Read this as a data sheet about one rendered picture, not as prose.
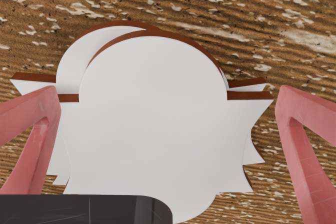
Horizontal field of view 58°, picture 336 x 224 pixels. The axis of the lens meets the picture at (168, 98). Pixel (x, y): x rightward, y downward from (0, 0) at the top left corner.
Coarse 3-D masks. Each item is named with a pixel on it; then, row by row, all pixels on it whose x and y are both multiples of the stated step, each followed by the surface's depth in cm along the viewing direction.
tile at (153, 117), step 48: (144, 48) 13; (192, 48) 13; (96, 96) 15; (144, 96) 15; (192, 96) 15; (240, 96) 15; (96, 144) 17; (144, 144) 17; (192, 144) 17; (240, 144) 17; (96, 192) 19; (144, 192) 19; (192, 192) 19
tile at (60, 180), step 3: (57, 177) 21; (60, 177) 21; (63, 177) 21; (66, 177) 21; (54, 180) 21; (57, 180) 21; (60, 180) 21; (63, 180) 21; (66, 180) 21; (54, 183) 21; (57, 183) 21; (60, 183) 21; (63, 183) 21; (216, 192) 22; (219, 192) 22
